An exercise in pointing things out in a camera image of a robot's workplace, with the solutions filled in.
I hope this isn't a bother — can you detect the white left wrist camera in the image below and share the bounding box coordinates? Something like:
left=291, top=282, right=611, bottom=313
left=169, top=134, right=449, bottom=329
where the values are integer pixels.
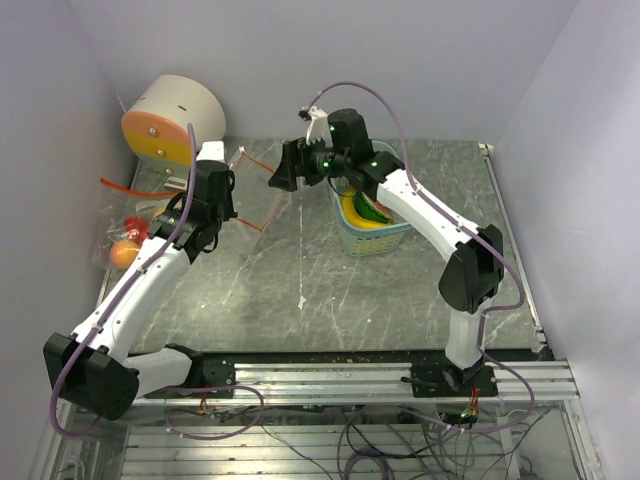
left=196, top=140, right=225, bottom=163

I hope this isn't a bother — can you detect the pink toy peach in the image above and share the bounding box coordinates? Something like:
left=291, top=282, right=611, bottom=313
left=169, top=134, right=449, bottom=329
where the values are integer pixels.
left=109, top=239, right=140, bottom=270

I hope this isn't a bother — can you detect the red toy pear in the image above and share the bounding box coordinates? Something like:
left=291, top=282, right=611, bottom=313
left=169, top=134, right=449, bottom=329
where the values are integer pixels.
left=127, top=228, right=147, bottom=246

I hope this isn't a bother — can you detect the white cylinder with orange face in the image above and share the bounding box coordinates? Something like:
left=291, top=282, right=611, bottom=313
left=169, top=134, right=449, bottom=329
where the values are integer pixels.
left=121, top=74, right=227, bottom=178

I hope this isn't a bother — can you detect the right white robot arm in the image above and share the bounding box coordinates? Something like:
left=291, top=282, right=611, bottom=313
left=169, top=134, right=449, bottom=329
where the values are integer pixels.
left=268, top=106, right=504, bottom=396

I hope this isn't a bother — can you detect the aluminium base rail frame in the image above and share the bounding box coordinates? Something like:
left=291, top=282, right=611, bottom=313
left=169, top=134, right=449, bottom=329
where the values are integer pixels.
left=31, top=346, right=604, bottom=479

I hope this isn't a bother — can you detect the toy watermelon slice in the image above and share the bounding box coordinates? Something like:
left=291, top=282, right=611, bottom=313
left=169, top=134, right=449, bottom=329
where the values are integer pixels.
left=353, top=192, right=393, bottom=224

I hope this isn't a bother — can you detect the clear orange-zip top bag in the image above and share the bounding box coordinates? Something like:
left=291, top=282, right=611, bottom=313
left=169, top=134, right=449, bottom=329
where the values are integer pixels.
left=92, top=178, right=174, bottom=270

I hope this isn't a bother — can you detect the red toy wax apple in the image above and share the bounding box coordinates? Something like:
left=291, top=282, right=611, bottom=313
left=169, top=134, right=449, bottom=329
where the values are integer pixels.
left=123, top=216, right=148, bottom=231

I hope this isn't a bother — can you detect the yellow toy banana bunch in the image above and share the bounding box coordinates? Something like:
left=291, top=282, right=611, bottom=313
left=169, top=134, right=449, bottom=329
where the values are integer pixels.
left=341, top=187, right=393, bottom=230

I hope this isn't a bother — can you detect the white and blue plastic basket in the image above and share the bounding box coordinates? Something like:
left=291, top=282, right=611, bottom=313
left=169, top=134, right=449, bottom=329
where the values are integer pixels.
left=324, top=139, right=414, bottom=257

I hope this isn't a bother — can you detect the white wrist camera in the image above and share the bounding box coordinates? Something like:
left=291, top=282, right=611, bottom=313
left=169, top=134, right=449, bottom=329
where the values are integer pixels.
left=196, top=140, right=225, bottom=163
left=298, top=106, right=332, bottom=147

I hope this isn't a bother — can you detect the clear orange-zip bag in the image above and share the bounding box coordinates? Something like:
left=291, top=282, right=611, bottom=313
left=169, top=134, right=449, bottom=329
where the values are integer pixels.
left=92, top=178, right=174, bottom=270
left=229, top=145, right=289, bottom=233

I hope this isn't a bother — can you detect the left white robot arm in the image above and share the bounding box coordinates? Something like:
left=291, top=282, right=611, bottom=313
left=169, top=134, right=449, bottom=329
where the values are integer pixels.
left=43, top=160, right=237, bottom=421

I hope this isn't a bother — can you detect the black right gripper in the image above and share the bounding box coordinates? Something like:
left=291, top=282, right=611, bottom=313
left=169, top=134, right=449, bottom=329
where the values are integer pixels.
left=269, top=132, right=351, bottom=192

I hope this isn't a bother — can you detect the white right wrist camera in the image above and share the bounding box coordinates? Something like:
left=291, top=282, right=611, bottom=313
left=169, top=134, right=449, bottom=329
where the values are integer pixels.
left=298, top=106, right=332, bottom=147

